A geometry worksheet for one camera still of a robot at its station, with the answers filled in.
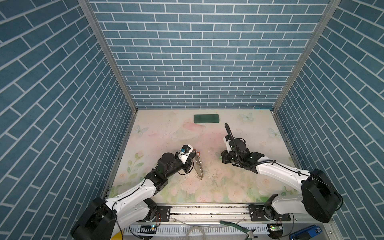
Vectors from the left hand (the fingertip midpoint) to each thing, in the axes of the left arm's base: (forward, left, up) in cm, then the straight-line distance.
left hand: (195, 155), depth 79 cm
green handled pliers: (-33, -25, -14) cm, 44 cm away
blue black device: (-34, -51, -11) cm, 62 cm away
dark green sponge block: (+39, -9, -15) cm, 43 cm away
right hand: (+4, -14, -5) cm, 16 cm away
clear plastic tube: (-31, +1, -15) cm, 34 cm away
